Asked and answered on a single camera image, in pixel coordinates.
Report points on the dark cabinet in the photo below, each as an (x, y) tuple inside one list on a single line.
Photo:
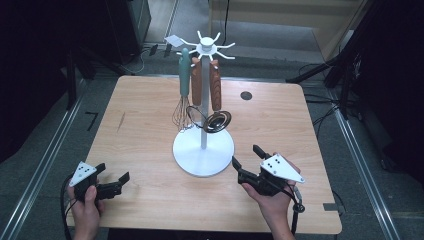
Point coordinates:
[(128, 30)]

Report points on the metal floor rail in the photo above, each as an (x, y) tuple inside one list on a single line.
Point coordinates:
[(40, 170), (363, 173)]

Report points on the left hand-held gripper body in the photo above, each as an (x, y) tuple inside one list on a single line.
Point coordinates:
[(83, 178)]

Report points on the light wooden board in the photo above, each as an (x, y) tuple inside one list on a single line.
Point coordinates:
[(283, 15)]

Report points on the black round table grommet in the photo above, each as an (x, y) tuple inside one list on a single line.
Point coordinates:
[(246, 95)]

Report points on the white utensil rack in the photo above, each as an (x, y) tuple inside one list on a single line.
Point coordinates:
[(203, 158)]

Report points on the person's left hand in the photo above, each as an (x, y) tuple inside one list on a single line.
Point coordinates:
[(86, 216)]

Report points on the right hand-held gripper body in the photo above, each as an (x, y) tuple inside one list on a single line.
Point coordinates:
[(280, 168)]

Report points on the person's right hand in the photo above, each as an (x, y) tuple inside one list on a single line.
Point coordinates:
[(276, 206)]

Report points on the black metal stand post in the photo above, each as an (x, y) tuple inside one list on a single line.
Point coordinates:
[(71, 83)]

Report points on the white paper sheet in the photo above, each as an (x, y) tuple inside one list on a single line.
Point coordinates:
[(174, 40)]

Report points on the black tripod stand legs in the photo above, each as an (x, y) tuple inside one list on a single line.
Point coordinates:
[(343, 100)]

